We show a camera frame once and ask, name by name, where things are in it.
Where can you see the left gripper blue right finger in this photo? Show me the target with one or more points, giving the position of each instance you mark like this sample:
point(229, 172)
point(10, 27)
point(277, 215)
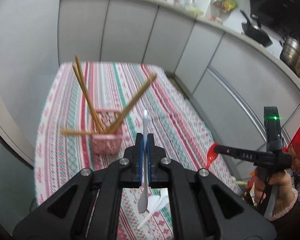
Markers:
point(150, 145)

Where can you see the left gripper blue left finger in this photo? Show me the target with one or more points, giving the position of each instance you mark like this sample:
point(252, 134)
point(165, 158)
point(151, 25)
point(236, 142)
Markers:
point(139, 145)

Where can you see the white plastic spoon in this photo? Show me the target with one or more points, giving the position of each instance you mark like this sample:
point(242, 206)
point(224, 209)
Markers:
point(157, 202)
point(143, 200)

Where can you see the red plastic spoon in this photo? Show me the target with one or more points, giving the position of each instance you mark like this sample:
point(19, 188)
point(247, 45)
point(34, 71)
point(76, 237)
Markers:
point(211, 155)

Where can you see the wooden chopstick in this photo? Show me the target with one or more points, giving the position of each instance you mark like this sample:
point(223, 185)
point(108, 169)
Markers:
point(74, 132)
point(114, 125)
point(76, 60)
point(80, 78)

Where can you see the white kitchen cabinets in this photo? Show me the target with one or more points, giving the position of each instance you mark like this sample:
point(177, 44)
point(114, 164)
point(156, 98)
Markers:
point(228, 77)

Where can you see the pink perforated utensil holder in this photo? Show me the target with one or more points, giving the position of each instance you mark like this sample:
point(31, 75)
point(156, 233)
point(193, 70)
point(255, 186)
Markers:
point(108, 144)

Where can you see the patterned striped tablecloth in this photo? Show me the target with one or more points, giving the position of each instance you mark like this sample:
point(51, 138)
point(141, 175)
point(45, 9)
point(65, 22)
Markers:
point(175, 125)

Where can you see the steel stock pot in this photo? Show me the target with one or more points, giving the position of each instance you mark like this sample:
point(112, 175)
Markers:
point(290, 54)

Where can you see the black wok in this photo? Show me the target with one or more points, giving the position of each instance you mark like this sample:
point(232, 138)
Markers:
point(255, 32)

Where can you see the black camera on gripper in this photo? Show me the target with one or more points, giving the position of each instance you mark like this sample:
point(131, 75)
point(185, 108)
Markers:
point(273, 129)

